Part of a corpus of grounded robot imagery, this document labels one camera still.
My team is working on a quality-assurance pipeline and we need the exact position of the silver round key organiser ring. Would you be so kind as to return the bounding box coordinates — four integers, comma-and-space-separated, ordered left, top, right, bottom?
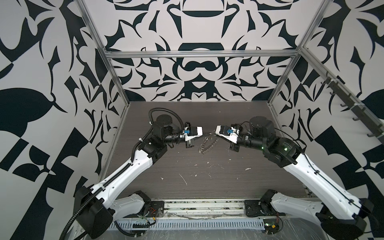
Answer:
198, 133, 220, 155

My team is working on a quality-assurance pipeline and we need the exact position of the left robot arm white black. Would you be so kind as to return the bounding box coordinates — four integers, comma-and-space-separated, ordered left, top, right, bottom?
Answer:
60, 112, 203, 240

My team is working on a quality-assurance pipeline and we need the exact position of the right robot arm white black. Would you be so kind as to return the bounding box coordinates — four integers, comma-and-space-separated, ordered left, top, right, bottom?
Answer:
216, 117, 374, 240

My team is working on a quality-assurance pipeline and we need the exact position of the small electronics board green led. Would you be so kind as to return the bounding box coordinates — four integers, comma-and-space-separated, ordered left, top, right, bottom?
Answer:
263, 218, 284, 236

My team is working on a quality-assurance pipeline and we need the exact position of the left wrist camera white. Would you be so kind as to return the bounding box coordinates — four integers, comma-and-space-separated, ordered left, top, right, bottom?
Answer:
184, 127, 203, 142

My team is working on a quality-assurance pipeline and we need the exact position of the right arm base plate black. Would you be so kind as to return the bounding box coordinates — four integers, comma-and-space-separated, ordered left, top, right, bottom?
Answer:
244, 200, 286, 218

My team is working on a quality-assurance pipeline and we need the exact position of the aluminium front rail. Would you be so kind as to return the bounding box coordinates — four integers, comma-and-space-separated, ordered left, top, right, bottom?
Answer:
153, 198, 247, 220

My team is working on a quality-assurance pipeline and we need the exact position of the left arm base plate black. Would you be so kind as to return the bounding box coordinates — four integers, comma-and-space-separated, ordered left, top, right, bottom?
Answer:
132, 201, 165, 218

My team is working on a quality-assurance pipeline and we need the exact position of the white slotted cable duct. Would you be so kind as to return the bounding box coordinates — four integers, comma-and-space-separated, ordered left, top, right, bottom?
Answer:
118, 219, 265, 231

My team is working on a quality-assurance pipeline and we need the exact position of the grey wall hook rack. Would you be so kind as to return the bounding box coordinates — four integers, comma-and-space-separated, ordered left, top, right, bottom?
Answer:
322, 71, 384, 145

